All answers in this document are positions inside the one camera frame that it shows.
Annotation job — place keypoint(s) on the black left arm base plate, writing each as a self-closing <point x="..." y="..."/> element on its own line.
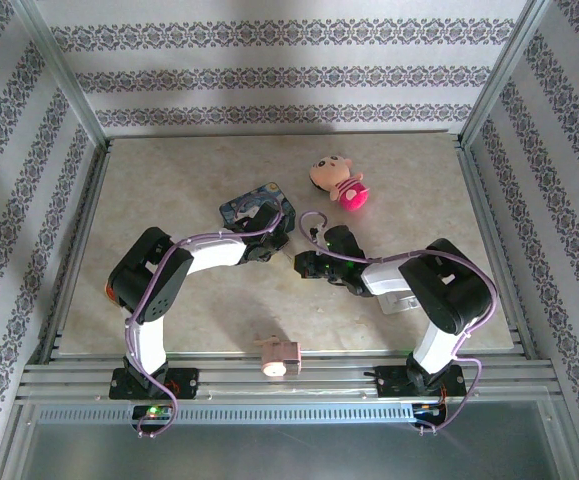
<point x="186" y="382"/>

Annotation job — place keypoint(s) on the starry night tin box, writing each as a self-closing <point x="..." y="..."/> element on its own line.
<point x="269" y="192"/>

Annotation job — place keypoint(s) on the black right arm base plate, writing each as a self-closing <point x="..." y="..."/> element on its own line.
<point x="391" y="385"/>

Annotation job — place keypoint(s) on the small yellow orange object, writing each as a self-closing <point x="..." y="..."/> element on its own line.
<point x="111" y="294"/>

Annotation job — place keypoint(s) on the aluminium corner post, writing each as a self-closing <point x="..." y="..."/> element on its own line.
<point x="504" y="70"/>
<point x="59" y="70"/>

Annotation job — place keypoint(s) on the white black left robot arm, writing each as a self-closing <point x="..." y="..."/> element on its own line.
<point x="214" y="252"/>

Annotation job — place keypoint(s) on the pink plush doll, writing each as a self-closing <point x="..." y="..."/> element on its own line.
<point x="349" y="192"/>

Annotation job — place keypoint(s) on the circuit board with green light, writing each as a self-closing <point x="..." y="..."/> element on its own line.
<point x="151" y="411"/>

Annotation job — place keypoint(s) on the pink wooden toy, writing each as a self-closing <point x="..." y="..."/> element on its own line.
<point x="281" y="360"/>

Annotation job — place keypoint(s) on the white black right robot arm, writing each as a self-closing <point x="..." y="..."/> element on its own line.
<point x="444" y="290"/>

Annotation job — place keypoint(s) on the white plastic stand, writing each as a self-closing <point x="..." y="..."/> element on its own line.
<point x="394" y="304"/>

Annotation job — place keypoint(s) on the aluminium frame rail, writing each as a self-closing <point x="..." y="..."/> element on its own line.
<point x="319" y="380"/>

